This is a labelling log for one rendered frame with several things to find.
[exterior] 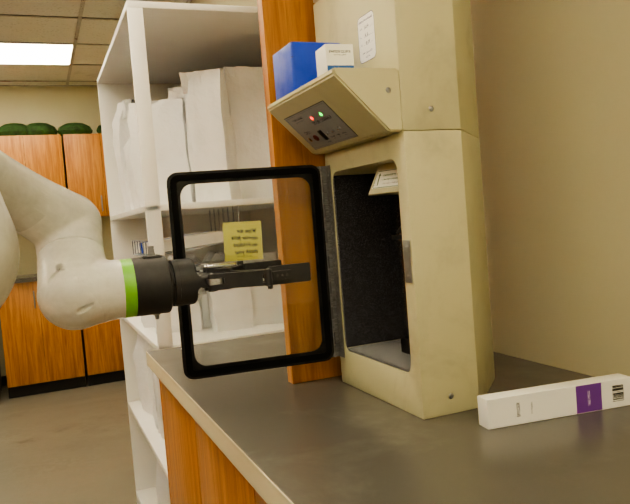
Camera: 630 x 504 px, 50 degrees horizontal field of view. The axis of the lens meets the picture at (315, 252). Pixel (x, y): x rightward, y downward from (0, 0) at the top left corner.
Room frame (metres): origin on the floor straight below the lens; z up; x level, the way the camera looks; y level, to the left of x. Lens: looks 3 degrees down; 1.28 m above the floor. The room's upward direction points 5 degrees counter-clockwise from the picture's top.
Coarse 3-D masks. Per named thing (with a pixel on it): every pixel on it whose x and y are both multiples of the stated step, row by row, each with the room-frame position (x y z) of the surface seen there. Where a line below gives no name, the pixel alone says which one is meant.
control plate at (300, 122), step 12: (312, 108) 1.18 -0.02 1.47; (324, 108) 1.15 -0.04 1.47; (288, 120) 1.30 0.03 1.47; (300, 120) 1.26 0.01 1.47; (312, 120) 1.23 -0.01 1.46; (324, 120) 1.19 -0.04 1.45; (336, 120) 1.16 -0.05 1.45; (300, 132) 1.31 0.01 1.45; (312, 132) 1.27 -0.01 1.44; (324, 132) 1.23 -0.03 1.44; (336, 132) 1.20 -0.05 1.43; (348, 132) 1.17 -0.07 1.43; (312, 144) 1.32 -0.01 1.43; (324, 144) 1.28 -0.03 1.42
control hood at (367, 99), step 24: (336, 72) 1.04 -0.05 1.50; (360, 72) 1.05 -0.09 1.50; (384, 72) 1.07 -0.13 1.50; (288, 96) 1.22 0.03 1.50; (312, 96) 1.15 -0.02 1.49; (336, 96) 1.09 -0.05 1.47; (360, 96) 1.05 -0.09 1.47; (384, 96) 1.07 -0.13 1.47; (360, 120) 1.10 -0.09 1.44; (384, 120) 1.07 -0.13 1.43; (336, 144) 1.25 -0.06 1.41
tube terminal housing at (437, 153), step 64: (320, 0) 1.34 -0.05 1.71; (384, 0) 1.11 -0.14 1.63; (448, 0) 1.12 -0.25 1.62; (384, 64) 1.12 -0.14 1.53; (448, 64) 1.11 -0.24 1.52; (448, 128) 1.11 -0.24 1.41; (448, 192) 1.11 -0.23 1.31; (448, 256) 1.10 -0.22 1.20; (448, 320) 1.10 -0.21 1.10; (384, 384) 1.20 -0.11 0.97; (448, 384) 1.10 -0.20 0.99
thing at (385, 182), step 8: (384, 168) 1.21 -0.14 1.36; (392, 168) 1.19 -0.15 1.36; (376, 176) 1.23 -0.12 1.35; (384, 176) 1.20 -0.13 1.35; (392, 176) 1.19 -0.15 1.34; (376, 184) 1.21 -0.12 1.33; (384, 184) 1.19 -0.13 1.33; (392, 184) 1.18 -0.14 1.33; (376, 192) 1.20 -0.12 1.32; (384, 192) 1.19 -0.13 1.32; (392, 192) 1.18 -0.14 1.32
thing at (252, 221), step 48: (192, 192) 1.29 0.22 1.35; (240, 192) 1.31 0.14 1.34; (288, 192) 1.34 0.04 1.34; (192, 240) 1.29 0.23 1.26; (240, 240) 1.31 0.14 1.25; (288, 240) 1.34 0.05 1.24; (240, 288) 1.31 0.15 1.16; (288, 288) 1.33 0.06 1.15; (240, 336) 1.31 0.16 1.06; (288, 336) 1.33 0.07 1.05
